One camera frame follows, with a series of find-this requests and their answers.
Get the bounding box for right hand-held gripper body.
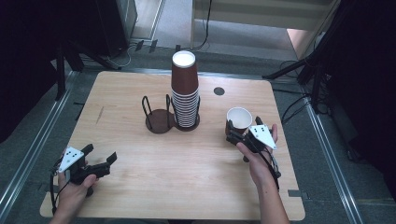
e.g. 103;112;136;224
237;124;277;153

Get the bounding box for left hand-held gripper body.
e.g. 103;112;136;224
58;147;111;198

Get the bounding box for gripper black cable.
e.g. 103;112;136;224
257;145;282;191
49;160;68;216

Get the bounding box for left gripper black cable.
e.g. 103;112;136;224
49;160;68;216

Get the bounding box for black tripod stand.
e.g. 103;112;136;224
261;0;347;113

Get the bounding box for white floor cable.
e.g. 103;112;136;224
104;43;138;68

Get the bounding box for black hanging cable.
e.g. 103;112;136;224
186;0;213;51

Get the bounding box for person's right hand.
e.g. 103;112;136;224
236;123;278;189

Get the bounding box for black wire cup holder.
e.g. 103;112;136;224
141;93;202;134

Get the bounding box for stack of brown cups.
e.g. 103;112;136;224
170;50;201;129

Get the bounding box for black metal stand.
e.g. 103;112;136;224
54;40;123;101

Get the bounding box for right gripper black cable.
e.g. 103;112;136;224
257;145;282;191

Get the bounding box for brown paper cup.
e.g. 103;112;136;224
225;106;254;136

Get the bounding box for black cabinet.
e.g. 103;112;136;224
92;0;138;58

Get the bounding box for person's left hand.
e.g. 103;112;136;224
57;171;97;213

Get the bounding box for black floor cables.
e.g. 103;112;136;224
279;91;314;125

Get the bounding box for aluminium floor rail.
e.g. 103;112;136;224
303;97;364;224
0;70;78;216

